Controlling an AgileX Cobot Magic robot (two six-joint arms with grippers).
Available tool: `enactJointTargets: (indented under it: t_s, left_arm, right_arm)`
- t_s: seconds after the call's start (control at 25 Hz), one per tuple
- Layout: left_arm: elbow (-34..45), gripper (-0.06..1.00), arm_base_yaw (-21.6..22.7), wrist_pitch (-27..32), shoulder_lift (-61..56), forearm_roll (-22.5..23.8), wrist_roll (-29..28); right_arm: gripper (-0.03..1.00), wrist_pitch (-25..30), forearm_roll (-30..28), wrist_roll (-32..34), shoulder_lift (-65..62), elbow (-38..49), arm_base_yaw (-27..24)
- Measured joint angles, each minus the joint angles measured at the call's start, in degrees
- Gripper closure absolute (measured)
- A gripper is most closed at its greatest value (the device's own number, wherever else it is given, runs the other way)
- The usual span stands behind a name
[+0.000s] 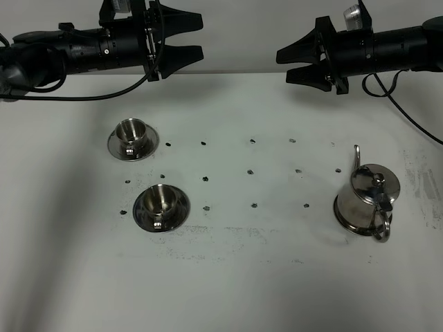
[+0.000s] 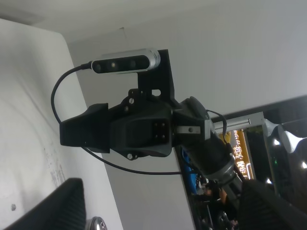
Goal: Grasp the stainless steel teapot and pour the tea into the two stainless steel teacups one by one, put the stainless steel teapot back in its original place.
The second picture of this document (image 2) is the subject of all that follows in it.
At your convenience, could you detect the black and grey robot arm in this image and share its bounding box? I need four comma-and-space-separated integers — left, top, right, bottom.
58, 89, 307, 230

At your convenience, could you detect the stainless steel teapot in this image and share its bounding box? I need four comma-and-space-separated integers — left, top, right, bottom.
85, 217, 107, 230

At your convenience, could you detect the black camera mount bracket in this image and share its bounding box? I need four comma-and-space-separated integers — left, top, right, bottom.
138, 49, 178, 107

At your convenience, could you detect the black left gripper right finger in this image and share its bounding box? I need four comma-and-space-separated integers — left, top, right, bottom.
238, 180, 307, 230

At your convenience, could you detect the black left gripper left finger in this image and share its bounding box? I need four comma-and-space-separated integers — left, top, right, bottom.
6, 178, 86, 230

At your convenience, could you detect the black camera usb cable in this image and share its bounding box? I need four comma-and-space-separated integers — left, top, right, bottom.
50, 61, 183, 175

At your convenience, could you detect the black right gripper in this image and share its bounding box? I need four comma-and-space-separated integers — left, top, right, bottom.
59, 89, 174, 159

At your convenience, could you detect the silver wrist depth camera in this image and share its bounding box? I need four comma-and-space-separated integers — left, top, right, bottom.
91, 48, 161, 74

